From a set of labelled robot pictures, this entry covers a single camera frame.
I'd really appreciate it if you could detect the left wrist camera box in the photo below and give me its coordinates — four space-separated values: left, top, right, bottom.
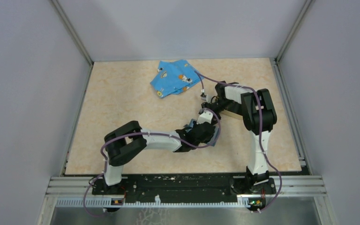
196 109 214 124

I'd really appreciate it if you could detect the blue card holder wallet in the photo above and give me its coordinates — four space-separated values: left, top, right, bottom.
184 119 220 148

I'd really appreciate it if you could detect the blue printed cloth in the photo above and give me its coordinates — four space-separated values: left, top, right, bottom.
150 60 203 98

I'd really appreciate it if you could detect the beige oval card tray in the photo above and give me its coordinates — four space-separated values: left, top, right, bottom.
221 110 243 120

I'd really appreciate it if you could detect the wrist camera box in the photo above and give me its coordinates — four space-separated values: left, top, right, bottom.
201 94 217 104
196 109 214 124

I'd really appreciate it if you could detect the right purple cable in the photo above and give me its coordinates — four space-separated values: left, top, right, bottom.
195 70 283 214

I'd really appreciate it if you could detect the aluminium frame rail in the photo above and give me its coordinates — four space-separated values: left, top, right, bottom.
45 174 327 209

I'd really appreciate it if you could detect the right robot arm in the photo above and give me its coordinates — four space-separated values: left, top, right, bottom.
202 81 277 193

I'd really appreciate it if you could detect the black mounting base plate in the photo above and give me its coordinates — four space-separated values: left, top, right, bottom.
92 173 277 203

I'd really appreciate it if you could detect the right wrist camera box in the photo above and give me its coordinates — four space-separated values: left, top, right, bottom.
201 94 217 104

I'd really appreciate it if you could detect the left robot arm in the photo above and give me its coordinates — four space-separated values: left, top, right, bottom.
101 120 221 194

